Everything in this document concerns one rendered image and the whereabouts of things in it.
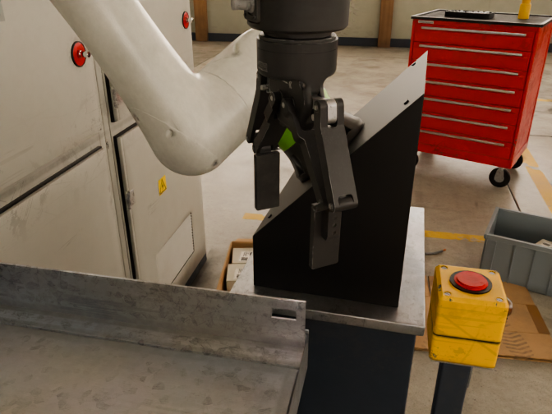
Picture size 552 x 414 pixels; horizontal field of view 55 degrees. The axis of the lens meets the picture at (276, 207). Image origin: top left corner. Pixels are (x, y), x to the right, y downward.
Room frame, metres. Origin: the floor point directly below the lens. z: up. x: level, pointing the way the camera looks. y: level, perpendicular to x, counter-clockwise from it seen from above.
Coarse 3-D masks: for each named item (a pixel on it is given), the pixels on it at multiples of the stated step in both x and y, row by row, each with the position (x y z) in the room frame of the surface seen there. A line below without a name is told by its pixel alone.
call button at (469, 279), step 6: (456, 276) 0.56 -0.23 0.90; (462, 276) 0.55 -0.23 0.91; (468, 276) 0.55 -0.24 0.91; (474, 276) 0.55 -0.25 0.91; (480, 276) 0.55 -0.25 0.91; (456, 282) 0.55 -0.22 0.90; (462, 282) 0.54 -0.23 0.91; (468, 282) 0.54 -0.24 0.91; (474, 282) 0.54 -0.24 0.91; (480, 282) 0.54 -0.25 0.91; (486, 282) 0.55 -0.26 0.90; (468, 288) 0.53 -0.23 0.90; (474, 288) 0.53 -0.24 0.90; (480, 288) 0.53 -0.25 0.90
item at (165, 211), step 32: (160, 0) 1.78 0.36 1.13; (96, 64) 1.40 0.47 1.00; (192, 64) 2.01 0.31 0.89; (128, 128) 1.50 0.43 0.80; (128, 160) 1.45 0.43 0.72; (128, 192) 1.44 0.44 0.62; (160, 192) 1.64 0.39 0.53; (192, 192) 1.92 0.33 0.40; (128, 224) 1.43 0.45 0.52; (160, 224) 1.61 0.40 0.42; (192, 224) 1.89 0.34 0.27; (128, 256) 1.42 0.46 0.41; (160, 256) 1.59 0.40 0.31; (192, 256) 1.87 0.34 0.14
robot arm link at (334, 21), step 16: (240, 0) 0.48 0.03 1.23; (256, 0) 0.47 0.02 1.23; (272, 0) 0.47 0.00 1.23; (288, 0) 0.46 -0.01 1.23; (304, 0) 0.46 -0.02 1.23; (320, 0) 0.46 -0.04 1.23; (336, 0) 0.47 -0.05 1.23; (256, 16) 0.47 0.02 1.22; (272, 16) 0.47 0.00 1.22; (288, 16) 0.46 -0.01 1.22; (304, 16) 0.46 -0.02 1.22; (320, 16) 0.46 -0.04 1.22; (336, 16) 0.47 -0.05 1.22; (272, 32) 0.47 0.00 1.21; (288, 32) 0.46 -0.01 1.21; (304, 32) 0.46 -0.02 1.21; (320, 32) 0.47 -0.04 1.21
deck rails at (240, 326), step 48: (0, 288) 0.57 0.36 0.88; (48, 288) 0.56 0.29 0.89; (96, 288) 0.54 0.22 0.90; (144, 288) 0.53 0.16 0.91; (192, 288) 0.51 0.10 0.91; (96, 336) 0.51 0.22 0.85; (144, 336) 0.51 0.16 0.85; (192, 336) 0.51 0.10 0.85; (240, 336) 0.50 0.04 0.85; (288, 336) 0.49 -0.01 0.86
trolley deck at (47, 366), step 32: (0, 352) 0.48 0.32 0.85; (32, 352) 0.48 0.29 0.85; (64, 352) 0.48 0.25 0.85; (96, 352) 0.48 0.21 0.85; (128, 352) 0.48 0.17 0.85; (160, 352) 0.48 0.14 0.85; (0, 384) 0.43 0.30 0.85; (32, 384) 0.43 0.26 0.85; (64, 384) 0.43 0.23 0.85; (96, 384) 0.43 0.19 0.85; (128, 384) 0.43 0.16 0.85; (160, 384) 0.43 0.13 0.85; (192, 384) 0.43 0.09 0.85; (224, 384) 0.43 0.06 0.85; (256, 384) 0.43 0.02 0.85; (288, 384) 0.43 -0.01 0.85
